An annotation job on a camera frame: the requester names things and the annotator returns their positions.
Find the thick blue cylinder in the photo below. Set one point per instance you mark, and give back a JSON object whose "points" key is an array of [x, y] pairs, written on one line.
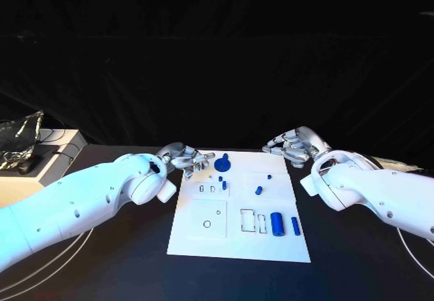
{"points": [[277, 223]]}

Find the white task board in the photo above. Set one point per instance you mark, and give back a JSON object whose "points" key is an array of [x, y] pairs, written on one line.
{"points": [[203, 244]]}

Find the blue gear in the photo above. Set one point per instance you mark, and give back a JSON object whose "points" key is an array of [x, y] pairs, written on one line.
{"points": [[222, 165]]}

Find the thin long blue cylinder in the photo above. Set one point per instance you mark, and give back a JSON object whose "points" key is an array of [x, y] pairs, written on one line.
{"points": [[295, 225]]}

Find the white desk with equipment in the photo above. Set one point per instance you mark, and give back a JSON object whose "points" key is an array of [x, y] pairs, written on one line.
{"points": [[58, 141]]}

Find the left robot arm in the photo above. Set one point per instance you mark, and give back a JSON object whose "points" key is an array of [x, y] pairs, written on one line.
{"points": [[83, 204]]}

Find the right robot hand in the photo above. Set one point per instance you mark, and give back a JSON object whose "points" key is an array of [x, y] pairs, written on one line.
{"points": [[298, 150]]}

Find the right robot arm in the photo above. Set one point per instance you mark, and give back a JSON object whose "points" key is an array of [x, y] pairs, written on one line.
{"points": [[372, 188]]}

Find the blue cylinder peg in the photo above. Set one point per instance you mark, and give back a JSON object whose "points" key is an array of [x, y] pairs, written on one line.
{"points": [[258, 190]]}

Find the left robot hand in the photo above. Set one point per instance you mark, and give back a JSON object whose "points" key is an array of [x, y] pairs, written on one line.
{"points": [[183, 155]]}

